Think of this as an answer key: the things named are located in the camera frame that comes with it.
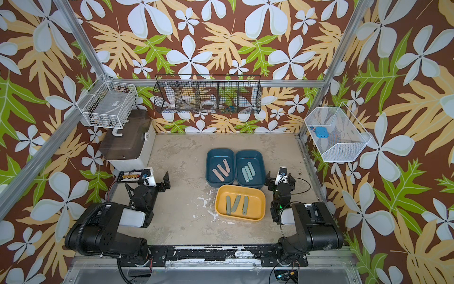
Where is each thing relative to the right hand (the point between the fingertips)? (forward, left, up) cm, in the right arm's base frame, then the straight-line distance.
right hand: (279, 172), depth 90 cm
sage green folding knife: (-13, +22, -9) cm, 27 cm away
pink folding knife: (+9, +27, -8) cm, 30 cm away
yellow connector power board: (+2, +82, -8) cm, 83 cm away
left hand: (0, +62, +1) cm, 62 cm away
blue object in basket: (+13, -20, +16) cm, 29 cm away
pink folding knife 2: (+7, +30, -9) cm, 32 cm away
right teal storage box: (+14, +9, -7) cm, 18 cm away
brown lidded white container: (+8, +76, +11) cm, 77 cm away
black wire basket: (+38, +23, +22) cm, 49 cm away
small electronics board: (-42, +2, -15) cm, 45 cm away
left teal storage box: (+19, +34, -11) cm, 40 cm away
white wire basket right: (+12, -26, +16) cm, 33 cm away
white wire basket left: (+25, +86, +25) cm, 93 cm away
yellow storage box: (-15, +12, -12) cm, 22 cm away
